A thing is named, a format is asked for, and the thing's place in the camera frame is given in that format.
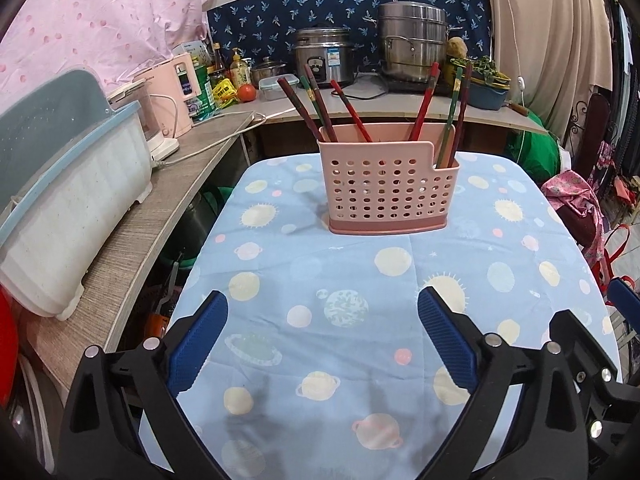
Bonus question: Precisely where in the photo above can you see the clear food container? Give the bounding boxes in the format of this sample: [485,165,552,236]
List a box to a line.
[258,74,299,102]

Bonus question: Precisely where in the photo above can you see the stainless steel steamer pot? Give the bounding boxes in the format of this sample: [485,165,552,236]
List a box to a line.
[378,1,448,82]

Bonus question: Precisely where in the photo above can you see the pink perforated utensil basket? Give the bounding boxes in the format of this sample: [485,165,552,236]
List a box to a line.
[318,122,459,235]

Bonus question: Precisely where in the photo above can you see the green bag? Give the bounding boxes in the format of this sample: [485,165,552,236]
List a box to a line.
[503,130,561,185]

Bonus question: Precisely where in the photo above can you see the beige curtain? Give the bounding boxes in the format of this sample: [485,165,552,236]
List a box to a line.
[489,0,613,136]

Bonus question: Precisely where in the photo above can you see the red chopstick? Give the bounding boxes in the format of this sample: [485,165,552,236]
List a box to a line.
[330,79,372,142]
[409,62,440,141]

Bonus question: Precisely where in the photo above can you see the green chopstick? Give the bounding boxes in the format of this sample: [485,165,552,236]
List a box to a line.
[436,66,463,169]
[299,75,324,127]

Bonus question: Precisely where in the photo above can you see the wooden counter shelf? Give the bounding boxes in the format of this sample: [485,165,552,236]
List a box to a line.
[19,71,549,391]

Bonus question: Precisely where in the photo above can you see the silver rice cooker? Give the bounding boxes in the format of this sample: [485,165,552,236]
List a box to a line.
[294,27,356,88]

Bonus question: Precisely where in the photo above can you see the navy floral cloth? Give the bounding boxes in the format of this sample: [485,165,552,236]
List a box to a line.
[207,0,491,72]

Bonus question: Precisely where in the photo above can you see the blue planet pattern tablecloth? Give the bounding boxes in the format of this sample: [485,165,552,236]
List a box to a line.
[174,153,618,479]

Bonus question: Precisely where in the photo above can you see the pink patterned curtain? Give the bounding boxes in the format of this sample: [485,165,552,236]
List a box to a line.
[1,0,209,108]

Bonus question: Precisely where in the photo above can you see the pink electric kettle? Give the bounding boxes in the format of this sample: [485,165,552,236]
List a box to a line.
[134,52,201,138]

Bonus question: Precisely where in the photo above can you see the yellow oil bottle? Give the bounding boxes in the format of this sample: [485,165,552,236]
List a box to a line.
[230,48,250,89]

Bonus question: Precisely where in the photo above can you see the green can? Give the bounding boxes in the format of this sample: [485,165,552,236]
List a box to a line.
[190,63,214,122]

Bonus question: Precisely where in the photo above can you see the dark maroon chopstick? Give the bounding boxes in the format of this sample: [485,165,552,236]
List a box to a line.
[447,61,473,167]

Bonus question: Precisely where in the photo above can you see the white dish drainer box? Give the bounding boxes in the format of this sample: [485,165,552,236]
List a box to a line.
[1,70,152,321]

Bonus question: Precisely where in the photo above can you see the blue basin with vegetables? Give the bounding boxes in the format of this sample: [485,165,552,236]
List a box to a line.
[446,56,511,110]

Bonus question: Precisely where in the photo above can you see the brown chopstick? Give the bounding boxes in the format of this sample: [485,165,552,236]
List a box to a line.
[304,64,337,142]

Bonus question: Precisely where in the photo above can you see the red tomato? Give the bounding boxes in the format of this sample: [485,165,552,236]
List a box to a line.
[236,84,257,103]

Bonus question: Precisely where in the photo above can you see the pink floral cloth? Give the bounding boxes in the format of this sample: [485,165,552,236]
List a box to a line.
[541,170,604,266]

